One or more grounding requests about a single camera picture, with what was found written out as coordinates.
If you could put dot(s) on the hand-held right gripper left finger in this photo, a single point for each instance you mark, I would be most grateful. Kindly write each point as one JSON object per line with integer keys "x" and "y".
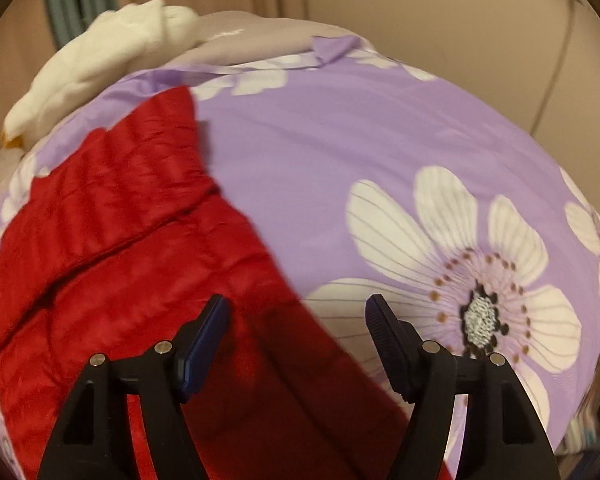
{"x": 204, "y": 345}

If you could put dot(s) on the grey blanket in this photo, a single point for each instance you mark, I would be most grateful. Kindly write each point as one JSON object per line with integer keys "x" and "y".
{"x": 250, "y": 40}

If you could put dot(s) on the white fluffy blanket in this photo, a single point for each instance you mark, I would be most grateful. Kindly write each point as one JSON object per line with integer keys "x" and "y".
{"x": 100, "y": 65}

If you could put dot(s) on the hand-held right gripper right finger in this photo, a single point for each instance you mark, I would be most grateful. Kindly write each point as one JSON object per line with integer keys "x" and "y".
{"x": 384, "y": 344}

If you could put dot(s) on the purple floral bed sheet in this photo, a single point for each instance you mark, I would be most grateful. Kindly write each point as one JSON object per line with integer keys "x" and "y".
{"x": 360, "y": 160}

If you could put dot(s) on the red quilted jacket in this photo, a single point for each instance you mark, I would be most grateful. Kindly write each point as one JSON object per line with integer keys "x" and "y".
{"x": 130, "y": 270}

